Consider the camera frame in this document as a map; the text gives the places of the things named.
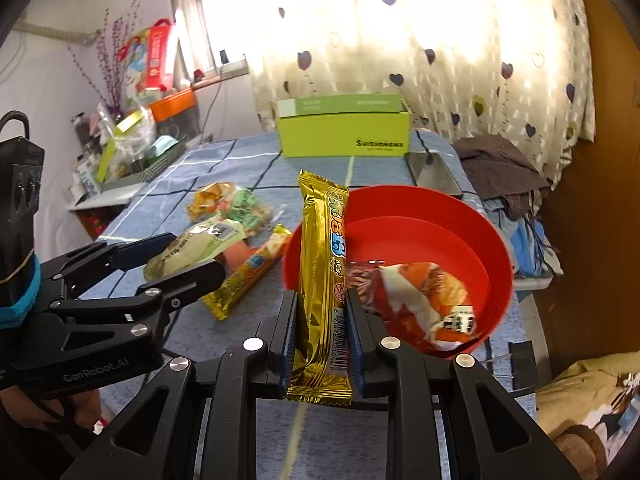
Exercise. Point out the brown checkered cloth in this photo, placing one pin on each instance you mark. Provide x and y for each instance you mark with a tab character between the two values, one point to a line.
497	168

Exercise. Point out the pale green snack packet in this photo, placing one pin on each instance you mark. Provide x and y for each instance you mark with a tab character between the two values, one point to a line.
204	241

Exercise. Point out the yellow chip bag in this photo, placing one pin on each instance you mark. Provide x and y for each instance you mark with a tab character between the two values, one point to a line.
206	199

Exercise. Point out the yellow bedding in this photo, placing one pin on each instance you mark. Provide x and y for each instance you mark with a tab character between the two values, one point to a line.
591	409

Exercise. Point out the purple dried flower branches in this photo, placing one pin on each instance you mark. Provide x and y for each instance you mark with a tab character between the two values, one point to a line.
110	42

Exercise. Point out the black binder clip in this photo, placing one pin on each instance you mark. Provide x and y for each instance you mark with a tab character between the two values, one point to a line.
521	360

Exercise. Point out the pink jelly cup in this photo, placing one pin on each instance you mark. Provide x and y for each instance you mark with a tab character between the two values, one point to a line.
235	255

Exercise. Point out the left hand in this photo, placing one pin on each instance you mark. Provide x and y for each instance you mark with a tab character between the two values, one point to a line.
25	412

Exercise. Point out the gold blue snack bar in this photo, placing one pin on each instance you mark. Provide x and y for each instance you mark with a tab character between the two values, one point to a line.
221	301

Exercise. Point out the orange white bread packet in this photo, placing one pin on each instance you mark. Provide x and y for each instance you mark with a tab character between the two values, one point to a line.
425	305

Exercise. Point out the white side table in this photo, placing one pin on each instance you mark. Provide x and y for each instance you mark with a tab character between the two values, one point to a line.
110	198

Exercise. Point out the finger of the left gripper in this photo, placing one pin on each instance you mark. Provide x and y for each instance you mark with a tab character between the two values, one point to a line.
92	263
170	284

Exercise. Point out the orange box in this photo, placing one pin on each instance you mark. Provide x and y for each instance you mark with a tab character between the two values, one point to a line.
173	105

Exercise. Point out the heart pattern curtain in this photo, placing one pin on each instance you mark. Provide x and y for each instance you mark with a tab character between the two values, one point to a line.
517	68

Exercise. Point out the clear plastic bag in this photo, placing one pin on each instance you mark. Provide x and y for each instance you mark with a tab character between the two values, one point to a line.
130	139

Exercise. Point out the green cardboard box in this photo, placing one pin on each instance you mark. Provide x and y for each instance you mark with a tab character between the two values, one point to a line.
344	125

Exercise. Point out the red round plastic basket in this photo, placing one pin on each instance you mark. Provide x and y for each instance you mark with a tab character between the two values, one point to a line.
399	224

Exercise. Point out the wooden wardrobe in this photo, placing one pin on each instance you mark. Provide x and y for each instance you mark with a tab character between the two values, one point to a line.
592	217

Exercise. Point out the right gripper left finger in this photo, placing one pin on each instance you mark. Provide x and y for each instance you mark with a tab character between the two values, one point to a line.
258	369

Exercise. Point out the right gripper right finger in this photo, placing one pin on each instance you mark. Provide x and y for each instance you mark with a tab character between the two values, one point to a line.
384	367

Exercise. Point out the clear green cracker bag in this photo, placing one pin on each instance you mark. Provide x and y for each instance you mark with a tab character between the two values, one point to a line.
245	207

